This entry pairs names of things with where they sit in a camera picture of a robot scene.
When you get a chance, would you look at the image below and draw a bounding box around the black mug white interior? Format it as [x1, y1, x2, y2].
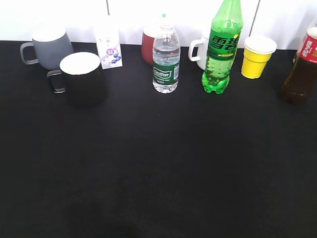
[47, 52, 107, 106]

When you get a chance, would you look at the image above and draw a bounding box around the cola bottle red label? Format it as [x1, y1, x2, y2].
[281, 19, 317, 105]

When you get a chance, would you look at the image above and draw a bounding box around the green sprite bottle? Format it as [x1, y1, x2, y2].
[202, 0, 243, 94]

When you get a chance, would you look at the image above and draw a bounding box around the yellow paper cup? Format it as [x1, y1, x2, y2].
[241, 36, 277, 79]

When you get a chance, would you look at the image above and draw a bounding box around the clear water bottle green label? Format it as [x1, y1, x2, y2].
[153, 13, 180, 94]

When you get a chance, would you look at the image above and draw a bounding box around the white ceramic mug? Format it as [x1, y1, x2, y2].
[188, 28, 211, 70]

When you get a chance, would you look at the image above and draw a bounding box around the red ceramic mug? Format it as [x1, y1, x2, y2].
[141, 23, 160, 65]

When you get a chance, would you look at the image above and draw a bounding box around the small blueberry milk carton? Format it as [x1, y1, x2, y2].
[93, 15, 123, 69]

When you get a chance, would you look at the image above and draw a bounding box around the grey ceramic mug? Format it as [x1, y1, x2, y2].
[20, 24, 74, 70]

